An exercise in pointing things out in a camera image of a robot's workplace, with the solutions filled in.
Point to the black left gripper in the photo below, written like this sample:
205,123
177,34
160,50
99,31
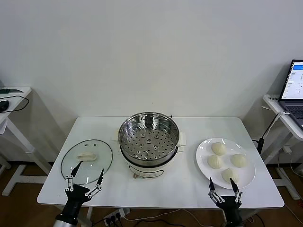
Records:
74,196

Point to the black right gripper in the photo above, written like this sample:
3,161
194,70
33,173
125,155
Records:
230,208

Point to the white steamed baozi bun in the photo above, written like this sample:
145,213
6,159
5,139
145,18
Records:
227,174
219,148
215,162
239,160

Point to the round glass pot lid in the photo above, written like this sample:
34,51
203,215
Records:
99,156

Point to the stainless steel steamer basket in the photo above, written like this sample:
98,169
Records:
149,142

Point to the white round plate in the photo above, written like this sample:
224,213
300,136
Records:
206,151

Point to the white power strip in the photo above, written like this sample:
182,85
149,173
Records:
116,215

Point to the white power adapter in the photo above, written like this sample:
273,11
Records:
287,149

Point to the white side table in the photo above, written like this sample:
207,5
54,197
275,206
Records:
14,104
274,104

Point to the black computer mouse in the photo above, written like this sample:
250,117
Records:
3,105

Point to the dark green flat object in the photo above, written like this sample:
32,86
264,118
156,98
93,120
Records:
7,90

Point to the grey open laptop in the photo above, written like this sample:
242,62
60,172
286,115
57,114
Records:
293,80

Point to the black clamp bracket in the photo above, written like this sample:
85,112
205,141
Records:
260,144

